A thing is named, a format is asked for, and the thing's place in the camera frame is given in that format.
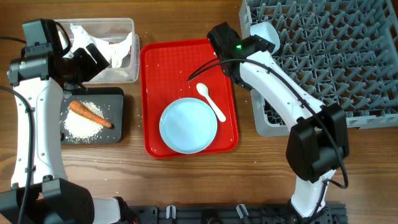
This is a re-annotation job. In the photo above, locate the white plastic spoon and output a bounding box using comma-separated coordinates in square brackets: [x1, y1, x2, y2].
[196, 83, 226, 122]

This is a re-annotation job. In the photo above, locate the clear plastic bin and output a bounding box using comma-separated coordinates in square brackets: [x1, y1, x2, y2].
[58, 18, 140, 84]

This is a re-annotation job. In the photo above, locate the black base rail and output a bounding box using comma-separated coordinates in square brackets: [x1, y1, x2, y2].
[131, 203, 348, 224]

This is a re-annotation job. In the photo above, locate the light blue bowl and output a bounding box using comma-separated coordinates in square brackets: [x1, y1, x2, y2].
[250, 22, 280, 55]

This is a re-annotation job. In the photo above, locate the white napkin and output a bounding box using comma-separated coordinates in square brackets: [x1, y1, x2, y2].
[70, 24, 132, 68]

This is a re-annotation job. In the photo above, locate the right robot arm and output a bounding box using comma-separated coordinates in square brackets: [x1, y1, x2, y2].
[207, 22, 349, 222]

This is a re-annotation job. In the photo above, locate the white rice pile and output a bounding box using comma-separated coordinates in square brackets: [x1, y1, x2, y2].
[63, 101, 105, 144]

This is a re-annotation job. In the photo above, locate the orange carrot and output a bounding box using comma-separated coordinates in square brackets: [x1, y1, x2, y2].
[70, 101, 113, 129]

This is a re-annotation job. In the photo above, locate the red serving tray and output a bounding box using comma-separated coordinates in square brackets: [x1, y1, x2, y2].
[140, 39, 239, 159]

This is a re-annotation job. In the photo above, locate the grey dishwasher rack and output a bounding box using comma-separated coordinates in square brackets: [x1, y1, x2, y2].
[239, 0, 397, 129]

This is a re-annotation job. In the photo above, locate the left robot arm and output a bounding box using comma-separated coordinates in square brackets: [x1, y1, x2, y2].
[1, 19, 139, 223]

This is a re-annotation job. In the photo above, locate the black tray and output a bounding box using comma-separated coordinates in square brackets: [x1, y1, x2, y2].
[60, 87, 124, 145]

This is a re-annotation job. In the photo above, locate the light blue plate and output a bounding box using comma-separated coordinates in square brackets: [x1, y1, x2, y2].
[159, 98, 218, 154]

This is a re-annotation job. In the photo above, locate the red strawberry wrapper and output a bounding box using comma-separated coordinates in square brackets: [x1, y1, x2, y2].
[109, 40, 132, 60]

